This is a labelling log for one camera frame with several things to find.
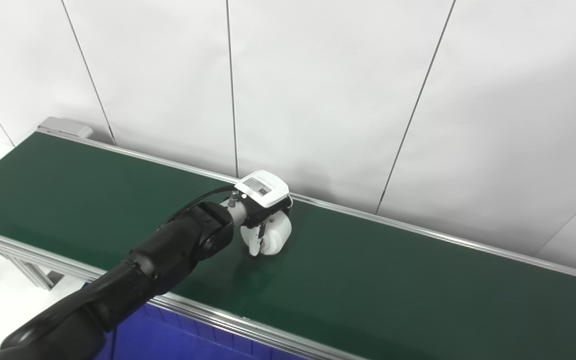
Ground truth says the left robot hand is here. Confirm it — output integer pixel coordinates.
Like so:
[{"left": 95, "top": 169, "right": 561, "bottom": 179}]
[{"left": 234, "top": 170, "right": 294, "bottom": 257}]

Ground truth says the white cylindrical plastic part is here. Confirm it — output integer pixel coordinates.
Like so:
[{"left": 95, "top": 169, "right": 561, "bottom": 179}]
[{"left": 240, "top": 212, "right": 293, "bottom": 257}]

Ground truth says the green conveyor belt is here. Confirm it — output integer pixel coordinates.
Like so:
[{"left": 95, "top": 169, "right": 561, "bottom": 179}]
[
  {"left": 0, "top": 131, "right": 576, "bottom": 360},
  {"left": 0, "top": 125, "right": 576, "bottom": 360}
]

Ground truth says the blue plastic bin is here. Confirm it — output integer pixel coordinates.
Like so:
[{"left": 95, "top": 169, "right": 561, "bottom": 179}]
[{"left": 92, "top": 299, "right": 314, "bottom": 360}]

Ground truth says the grey conveyor end cap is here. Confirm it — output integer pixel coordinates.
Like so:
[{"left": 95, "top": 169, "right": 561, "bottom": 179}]
[{"left": 37, "top": 116, "right": 94, "bottom": 141}]

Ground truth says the aluminium conveyor support leg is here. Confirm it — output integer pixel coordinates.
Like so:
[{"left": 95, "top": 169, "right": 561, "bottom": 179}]
[{"left": 3, "top": 252, "right": 64, "bottom": 292}]

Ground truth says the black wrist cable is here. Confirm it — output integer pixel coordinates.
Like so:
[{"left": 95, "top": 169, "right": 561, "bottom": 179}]
[{"left": 165, "top": 185, "right": 239, "bottom": 226}]

